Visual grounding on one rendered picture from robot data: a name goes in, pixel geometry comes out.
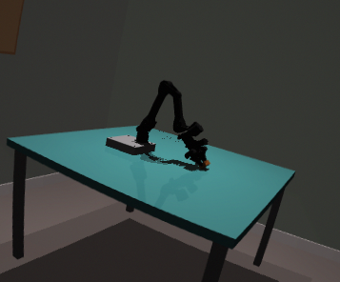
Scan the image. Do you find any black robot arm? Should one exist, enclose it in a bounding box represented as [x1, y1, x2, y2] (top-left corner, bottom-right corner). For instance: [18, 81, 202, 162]
[134, 81, 209, 149]

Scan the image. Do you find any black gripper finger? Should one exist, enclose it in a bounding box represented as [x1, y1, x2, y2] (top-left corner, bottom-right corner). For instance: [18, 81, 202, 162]
[190, 152, 203, 167]
[199, 151, 207, 162]

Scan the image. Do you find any orange block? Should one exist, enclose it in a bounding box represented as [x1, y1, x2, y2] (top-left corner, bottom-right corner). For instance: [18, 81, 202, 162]
[199, 160, 210, 170]

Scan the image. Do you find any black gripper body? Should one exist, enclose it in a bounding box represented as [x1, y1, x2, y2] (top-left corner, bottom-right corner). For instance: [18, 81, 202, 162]
[185, 139, 208, 159]

